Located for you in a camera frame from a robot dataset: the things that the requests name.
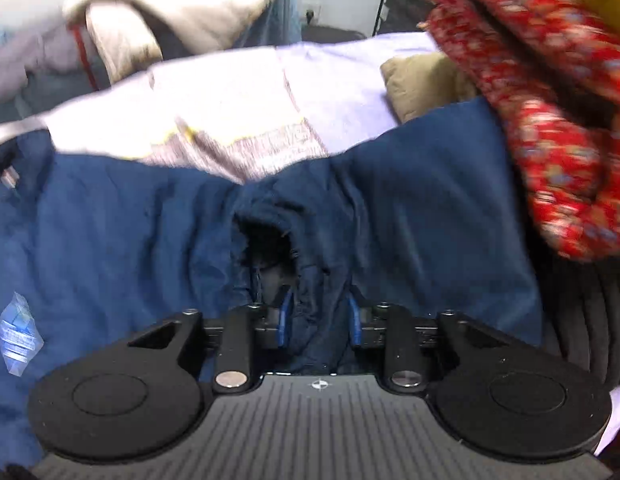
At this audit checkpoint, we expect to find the red strap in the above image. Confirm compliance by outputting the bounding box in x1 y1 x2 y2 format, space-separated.
71 24 100 92

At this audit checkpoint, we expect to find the olive tan cloth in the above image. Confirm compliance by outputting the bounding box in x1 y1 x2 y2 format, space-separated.
380 52 483 125

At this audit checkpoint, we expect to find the red floral quilt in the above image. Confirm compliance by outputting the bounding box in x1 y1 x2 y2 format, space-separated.
400 0 620 262

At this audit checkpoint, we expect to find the grey cloth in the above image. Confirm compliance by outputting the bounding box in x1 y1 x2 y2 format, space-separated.
0 22 108 111

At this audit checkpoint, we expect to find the black ribbed cloth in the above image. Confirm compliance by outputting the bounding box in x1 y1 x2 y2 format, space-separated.
534 255 620 397

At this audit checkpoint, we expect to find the clear plastic tag pouch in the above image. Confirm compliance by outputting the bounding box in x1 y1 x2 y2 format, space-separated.
0 291 45 377

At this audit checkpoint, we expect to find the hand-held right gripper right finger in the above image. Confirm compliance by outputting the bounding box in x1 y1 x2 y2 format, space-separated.
346 287 510 395

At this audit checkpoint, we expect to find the navy blue jacket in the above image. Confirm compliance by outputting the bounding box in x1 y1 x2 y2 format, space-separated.
0 95 543 467

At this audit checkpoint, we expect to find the lavender white bed blanket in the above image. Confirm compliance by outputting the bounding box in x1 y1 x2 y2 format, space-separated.
0 32 443 186

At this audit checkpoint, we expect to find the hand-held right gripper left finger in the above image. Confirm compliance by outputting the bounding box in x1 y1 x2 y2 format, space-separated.
127 287 293 395

